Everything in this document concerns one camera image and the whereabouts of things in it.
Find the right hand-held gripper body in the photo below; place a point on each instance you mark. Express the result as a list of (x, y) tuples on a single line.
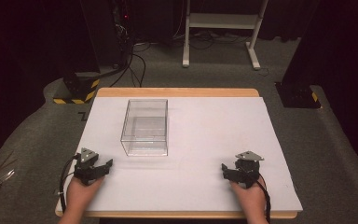
[(247, 171)]

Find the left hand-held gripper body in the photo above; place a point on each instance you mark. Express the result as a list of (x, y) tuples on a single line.
[(85, 171)]

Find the person's left hand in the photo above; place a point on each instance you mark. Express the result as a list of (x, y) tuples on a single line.
[(79, 196)]

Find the person's right hand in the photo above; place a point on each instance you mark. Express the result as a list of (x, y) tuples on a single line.
[(253, 199)]

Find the white table mat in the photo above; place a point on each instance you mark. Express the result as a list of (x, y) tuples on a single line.
[(199, 140)]

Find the clear plastic box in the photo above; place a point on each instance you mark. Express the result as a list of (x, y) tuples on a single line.
[(144, 130)]

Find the black yellow striped stand base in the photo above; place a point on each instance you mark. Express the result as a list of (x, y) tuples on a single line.
[(80, 88)]

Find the black equipment rack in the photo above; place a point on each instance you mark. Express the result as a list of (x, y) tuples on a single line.
[(122, 28)]

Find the white metal stand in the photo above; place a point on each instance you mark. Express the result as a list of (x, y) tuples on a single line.
[(222, 21)]

